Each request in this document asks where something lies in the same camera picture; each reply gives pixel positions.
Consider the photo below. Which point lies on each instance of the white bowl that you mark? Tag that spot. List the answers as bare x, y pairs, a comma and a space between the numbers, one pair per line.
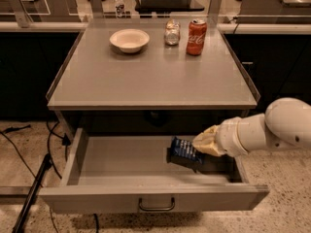
129, 40

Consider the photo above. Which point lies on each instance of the white gripper with vent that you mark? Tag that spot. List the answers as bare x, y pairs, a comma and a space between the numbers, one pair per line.
225, 138

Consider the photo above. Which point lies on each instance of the black drawer handle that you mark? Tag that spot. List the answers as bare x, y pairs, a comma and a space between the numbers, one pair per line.
156, 204

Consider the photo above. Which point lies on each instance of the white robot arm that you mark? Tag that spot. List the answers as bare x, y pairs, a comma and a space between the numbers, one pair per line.
285, 125

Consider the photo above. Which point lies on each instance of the grey cabinet table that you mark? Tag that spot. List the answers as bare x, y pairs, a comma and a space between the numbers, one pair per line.
98, 77

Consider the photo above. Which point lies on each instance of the red coca-cola can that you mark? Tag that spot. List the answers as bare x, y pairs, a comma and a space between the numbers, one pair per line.
196, 38

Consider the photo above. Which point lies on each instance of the blue rxbar blueberry wrapper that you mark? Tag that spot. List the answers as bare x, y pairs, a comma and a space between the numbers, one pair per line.
185, 149

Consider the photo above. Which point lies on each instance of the clear plastic bottle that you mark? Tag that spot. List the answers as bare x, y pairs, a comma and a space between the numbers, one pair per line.
120, 8

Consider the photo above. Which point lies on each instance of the black floor rail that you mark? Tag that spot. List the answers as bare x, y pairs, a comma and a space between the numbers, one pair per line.
32, 194

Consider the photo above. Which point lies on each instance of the clear glass jar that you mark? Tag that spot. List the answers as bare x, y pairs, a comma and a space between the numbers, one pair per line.
172, 32

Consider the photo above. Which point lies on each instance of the open grey top drawer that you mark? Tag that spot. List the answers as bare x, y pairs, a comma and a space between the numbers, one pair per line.
110, 174

